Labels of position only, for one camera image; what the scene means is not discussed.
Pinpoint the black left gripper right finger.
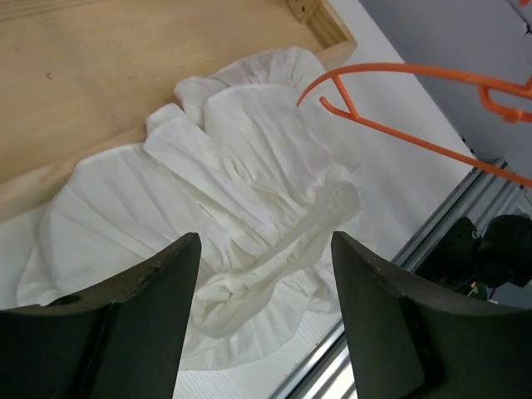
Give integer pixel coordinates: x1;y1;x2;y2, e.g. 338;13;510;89
331;231;531;398

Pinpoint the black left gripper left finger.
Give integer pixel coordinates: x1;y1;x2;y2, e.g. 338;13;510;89
1;233;201;398

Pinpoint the white ruffled skirt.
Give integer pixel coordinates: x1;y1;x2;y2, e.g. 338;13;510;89
16;47;375;371

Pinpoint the orange plastic hanger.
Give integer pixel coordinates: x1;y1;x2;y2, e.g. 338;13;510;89
297;62;531;188

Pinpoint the wooden clothes rack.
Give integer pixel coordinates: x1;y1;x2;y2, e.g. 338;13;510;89
1;0;357;220

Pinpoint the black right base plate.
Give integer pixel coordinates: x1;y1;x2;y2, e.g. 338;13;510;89
415;214;531;301

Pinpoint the aluminium mounting rail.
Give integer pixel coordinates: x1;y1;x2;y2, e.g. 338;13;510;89
273;170;531;398

